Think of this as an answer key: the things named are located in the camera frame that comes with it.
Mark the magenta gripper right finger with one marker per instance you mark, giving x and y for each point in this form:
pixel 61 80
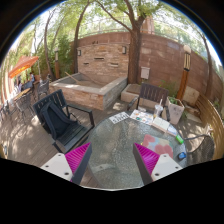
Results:
pixel 153 166

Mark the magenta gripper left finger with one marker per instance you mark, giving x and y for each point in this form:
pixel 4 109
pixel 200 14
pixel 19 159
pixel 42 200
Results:
pixel 70 166

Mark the colourful patterned mouse pad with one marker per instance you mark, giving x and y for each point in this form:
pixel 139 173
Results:
pixel 158 145

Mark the black slatted patio chair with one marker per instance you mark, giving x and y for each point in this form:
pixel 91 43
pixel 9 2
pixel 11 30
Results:
pixel 75 134

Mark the round glass patio table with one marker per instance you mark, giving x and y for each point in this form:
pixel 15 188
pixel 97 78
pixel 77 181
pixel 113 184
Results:
pixel 112 161

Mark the black backpack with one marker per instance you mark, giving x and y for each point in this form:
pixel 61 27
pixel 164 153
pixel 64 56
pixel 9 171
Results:
pixel 55 119

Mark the colourful printed sheet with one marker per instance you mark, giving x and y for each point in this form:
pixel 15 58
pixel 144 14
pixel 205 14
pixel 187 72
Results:
pixel 143 117

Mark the black mesh metal chair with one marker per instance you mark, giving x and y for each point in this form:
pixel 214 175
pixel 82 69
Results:
pixel 203 153

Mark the black and white sheet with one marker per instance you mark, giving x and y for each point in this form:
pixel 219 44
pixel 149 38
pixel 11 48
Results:
pixel 118 117

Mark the clear plastic drink cup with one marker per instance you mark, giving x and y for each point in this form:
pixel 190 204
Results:
pixel 158 110

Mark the white square planter pot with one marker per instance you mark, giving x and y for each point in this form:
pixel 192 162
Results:
pixel 176 109

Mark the dark wooden slatted chair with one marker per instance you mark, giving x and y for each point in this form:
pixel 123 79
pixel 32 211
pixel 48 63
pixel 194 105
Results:
pixel 152 93

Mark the brick fountain basin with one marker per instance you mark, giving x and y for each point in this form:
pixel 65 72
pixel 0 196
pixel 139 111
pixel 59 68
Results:
pixel 98 98

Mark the wooden curved bench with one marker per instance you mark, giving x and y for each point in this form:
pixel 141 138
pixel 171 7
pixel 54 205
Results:
pixel 209 115

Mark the black metal chair left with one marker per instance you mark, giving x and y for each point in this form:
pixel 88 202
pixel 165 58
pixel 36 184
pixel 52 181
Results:
pixel 23 102

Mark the orange patio umbrella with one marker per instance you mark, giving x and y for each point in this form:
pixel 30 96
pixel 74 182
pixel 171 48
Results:
pixel 24 63

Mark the large tree trunk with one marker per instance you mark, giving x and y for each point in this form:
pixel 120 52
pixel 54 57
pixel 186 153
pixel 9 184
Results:
pixel 130 14

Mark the grey wall utility box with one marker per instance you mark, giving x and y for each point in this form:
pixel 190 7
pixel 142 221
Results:
pixel 145 72

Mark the wooden lamp post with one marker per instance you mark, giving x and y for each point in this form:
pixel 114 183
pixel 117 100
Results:
pixel 186 69

